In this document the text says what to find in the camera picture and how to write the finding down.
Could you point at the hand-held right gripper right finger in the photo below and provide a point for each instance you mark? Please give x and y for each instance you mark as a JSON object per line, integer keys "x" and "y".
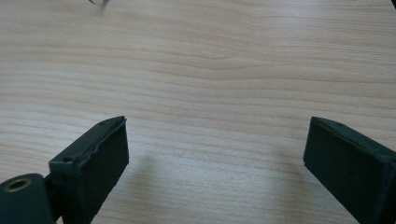
{"x": 351, "y": 161}

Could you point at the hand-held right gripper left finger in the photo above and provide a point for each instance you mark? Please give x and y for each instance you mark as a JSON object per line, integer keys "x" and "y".
{"x": 93, "y": 161}

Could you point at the small dark metal object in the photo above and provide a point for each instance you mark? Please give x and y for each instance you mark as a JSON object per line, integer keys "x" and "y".
{"x": 99, "y": 2}

